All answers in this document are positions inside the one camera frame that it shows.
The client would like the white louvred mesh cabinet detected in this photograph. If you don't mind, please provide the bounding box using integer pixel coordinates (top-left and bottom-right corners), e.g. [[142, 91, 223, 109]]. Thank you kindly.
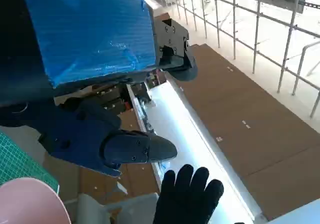
[[92, 78, 266, 224]]

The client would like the pink bowl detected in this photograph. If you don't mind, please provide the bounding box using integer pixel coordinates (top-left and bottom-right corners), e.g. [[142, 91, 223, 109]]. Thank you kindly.
[[0, 176, 72, 224]]

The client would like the metal grid fence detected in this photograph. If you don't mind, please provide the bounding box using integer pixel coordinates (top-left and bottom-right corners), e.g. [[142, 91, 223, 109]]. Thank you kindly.
[[139, 0, 320, 119]]

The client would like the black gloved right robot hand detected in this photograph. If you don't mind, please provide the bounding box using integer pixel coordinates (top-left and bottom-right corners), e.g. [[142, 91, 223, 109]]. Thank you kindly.
[[152, 163, 225, 224]]

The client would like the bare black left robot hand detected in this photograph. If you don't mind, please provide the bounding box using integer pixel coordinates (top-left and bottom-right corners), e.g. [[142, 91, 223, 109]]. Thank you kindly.
[[0, 0, 198, 177]]

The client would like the green cutting mat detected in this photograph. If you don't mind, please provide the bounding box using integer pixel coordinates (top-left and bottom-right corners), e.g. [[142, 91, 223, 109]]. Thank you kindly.
[[0, 131, 60, 197]]

